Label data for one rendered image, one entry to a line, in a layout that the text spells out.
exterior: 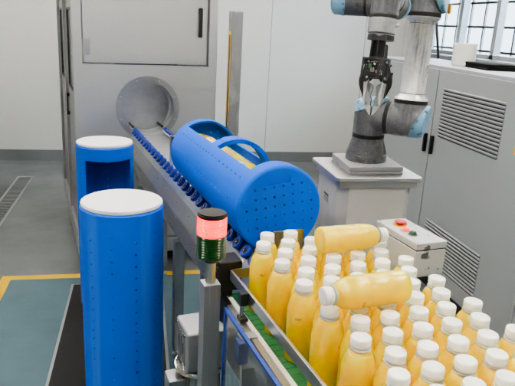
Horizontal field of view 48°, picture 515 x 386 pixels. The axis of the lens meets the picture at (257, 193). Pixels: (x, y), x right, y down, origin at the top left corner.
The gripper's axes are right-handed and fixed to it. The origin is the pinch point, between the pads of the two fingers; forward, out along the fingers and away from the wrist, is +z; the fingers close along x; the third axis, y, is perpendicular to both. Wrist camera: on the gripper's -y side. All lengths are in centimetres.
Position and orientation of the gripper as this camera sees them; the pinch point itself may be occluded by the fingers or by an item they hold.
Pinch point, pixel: (371, 110)
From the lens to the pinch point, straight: 164.3
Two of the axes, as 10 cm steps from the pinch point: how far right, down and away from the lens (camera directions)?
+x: 9.5, 1.5, -2.7
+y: -2.9, 1.5, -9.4
